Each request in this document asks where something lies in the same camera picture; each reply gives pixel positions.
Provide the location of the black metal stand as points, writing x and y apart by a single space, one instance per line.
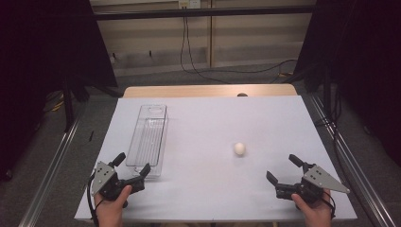
68 107

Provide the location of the white table sheet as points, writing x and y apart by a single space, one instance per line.
214 189

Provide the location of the clear plastic storage container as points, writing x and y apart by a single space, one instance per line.
148 138

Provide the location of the person's right hand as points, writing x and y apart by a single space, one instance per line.
315 216

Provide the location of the black horizontal frame bar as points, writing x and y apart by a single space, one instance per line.
205 12

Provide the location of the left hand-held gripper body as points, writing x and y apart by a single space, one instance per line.
104 178

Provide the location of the person's left hand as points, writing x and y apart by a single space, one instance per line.
110 213

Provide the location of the black curtain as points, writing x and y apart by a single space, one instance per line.
47 47
362 63

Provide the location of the metal floor rail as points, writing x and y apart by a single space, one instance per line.
50 176
356 176

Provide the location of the white wall socket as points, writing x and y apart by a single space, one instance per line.
189 3

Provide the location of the white egg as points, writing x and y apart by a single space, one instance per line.
239 148

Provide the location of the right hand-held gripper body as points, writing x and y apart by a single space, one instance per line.
318 179

